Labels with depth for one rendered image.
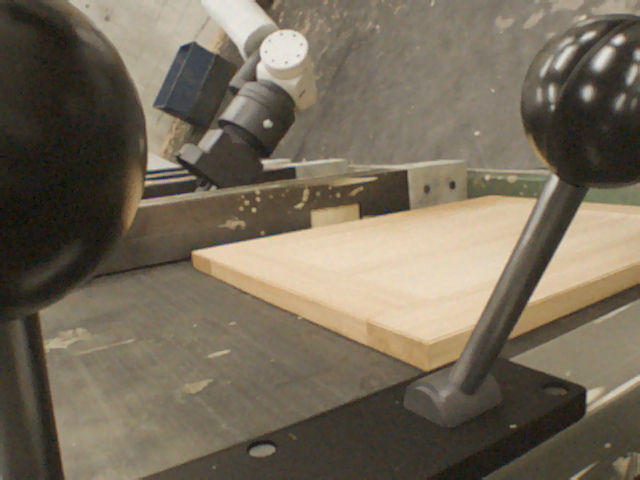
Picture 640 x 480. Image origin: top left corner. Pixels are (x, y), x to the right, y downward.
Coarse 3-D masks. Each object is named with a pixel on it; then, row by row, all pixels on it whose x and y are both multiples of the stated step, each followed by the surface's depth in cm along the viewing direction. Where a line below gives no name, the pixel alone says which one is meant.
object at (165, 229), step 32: (448, 160) 94; (224, 192) 70; (256, 192) 71; (288, 192) 74; (320, 192) 76; (352, 192) 79; (384, 192) 82; (416, 192) 85; (448, 192) 89; (160, 224) 65; (192, 224) 67; (224, 224) 69; (256, 224) 72; (288, 224) 74; (128, 256) 63; (160, 256) 65
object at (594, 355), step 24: (624, 312) 27; (576, 336) 25; (600, 336) 24; (624, 336) 24; (528, 360) 23; (552, 360) 23; (576, 360) 22; (600, 360) 22; (624, 360) 22; (600, 384) 20; (624, 384) 20; (600, 408) 19; (624, 408) 19; (576, 432) 18; (600, 432) 19; (624, 432) 20; (528, 456) 16; (552, 456) 17; (576, 456) 18; (600, 456) 19; (624, 456) 20
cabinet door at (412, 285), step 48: (288, 240) 64; (336, 240) 64; (384, 240) 62; (432, 240) 60; (480, 240) 58; (576, 240) 54; (624, 240) 51; (240, 288) 52; (288, 288) 45; (336, 288) 44; (384, 288) 43; (432, 288) 43; (480, 288) 40; (576, 288) 39; (624, 288) 43; (384, 336) 35; (432, 336) 32
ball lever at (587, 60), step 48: (576, 48) 11; (624, 48) 10; (528, 96) 12; (576, 96) 11; (624, 96) 10; (576, 144) 11; (624, 144) 11; (576, 192) 13; (528, 240) 14; (528, 288) 14; (480, 336) 16; (432, 384) 17; (480, 384) 17
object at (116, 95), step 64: (0, 0) 5; (64, 0) 5; (0, 64) 4; (64, 64) 5; (0, 128) 4; (64, 128) 5; (128, 128) 6; (0, 192) 4; (64, 192) 5; (128, 192) 6; (0, 256) 5; (64, 256) 5; (0, 320) 5; (0, 384) 7; (0, 448) 8
